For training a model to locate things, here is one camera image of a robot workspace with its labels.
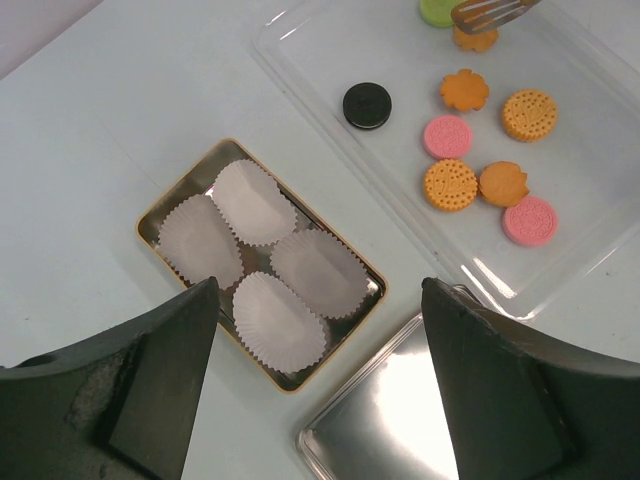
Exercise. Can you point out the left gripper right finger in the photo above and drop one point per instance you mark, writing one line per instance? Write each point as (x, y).
(521, 404)

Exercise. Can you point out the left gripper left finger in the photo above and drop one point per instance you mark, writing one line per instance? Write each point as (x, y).
(120, 404)

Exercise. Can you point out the metal tongs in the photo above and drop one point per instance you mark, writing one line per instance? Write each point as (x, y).
(475, 17)

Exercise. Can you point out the green sandwich cookie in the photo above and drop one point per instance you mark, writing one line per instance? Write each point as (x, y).
(437, 13)

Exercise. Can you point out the silver tin lid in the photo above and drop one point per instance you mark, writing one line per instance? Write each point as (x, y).
(387, 421)

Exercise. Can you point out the white paper cup near-right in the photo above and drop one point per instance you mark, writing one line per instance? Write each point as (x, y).
(276, 326)

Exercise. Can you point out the white paper cup near-left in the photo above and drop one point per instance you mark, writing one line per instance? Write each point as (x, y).
(197, 242)

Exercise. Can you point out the pink sandwich cookie lower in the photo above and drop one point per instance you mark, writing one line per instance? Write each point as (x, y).
(531, 223)

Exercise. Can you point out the pink sandwich cookie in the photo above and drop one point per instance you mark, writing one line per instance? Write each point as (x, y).
(531, 223)
(447, 136)

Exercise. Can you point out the gold cookie tin box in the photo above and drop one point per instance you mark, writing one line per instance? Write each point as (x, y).
(199, 179)

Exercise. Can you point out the orange flower cookie lower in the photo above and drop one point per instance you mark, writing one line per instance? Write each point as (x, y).
(503, 184)

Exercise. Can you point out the orange flower cookie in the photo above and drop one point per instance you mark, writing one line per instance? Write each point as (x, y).
(464, 91)
(503, 184)

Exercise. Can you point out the orange round biscuit left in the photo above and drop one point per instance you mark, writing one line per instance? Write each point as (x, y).
(450, 185)

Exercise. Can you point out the orange round biscuit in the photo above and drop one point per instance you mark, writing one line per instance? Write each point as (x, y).
(529, 115)
(450, 185)

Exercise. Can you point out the white paper cup far-left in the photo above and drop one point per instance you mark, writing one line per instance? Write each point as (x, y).
(252, 205)

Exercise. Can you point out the white paper cup far-right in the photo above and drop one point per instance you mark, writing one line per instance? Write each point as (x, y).
(325, 274)

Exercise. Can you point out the clear plastic tray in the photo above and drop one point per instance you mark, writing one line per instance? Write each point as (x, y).
(587, 168)

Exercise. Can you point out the pink sandwich cookie upper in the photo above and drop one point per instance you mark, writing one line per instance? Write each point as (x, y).
(447, 136)

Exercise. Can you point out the orange round biscuit right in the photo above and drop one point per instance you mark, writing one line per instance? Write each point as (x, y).
(529, 115)

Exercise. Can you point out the orange flower cookie upper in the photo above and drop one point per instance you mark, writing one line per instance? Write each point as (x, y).
(464, 91)

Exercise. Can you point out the black sandwich cookie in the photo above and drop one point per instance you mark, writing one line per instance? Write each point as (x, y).
(367, 105)

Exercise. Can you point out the orange swirl cookie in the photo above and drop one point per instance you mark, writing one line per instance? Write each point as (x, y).
(478, 43)

